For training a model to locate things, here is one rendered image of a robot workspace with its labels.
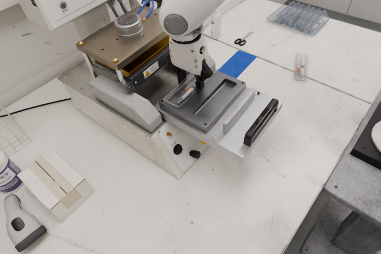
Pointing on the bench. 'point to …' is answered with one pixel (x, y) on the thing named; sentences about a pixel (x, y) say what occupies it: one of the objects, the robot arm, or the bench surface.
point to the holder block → (208, 101)
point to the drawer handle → (260, 122)
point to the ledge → (232, 0)
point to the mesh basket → (11, 132)
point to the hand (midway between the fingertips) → (190, 81)
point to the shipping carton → (56, 184)
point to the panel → (190, 144)
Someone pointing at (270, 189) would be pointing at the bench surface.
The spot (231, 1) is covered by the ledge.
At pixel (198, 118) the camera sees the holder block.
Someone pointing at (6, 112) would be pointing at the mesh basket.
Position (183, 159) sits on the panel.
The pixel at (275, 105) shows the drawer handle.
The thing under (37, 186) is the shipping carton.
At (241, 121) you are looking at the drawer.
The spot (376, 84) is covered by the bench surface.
